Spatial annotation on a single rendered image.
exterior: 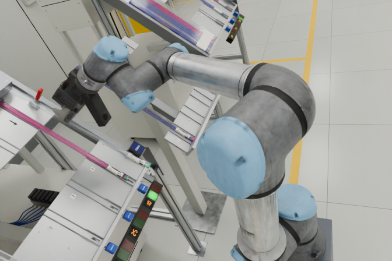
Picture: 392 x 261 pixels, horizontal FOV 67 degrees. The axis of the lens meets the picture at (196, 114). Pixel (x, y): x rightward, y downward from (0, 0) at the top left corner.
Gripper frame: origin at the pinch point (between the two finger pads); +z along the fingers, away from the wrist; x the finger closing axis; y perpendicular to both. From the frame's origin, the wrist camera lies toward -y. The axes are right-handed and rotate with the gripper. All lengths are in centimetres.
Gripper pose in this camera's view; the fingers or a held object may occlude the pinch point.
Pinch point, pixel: (67, 120)
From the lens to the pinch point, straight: 101.8
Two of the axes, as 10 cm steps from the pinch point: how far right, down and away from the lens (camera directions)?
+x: -2.5, 5.9, -7.7
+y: -7.3, -6.3, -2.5
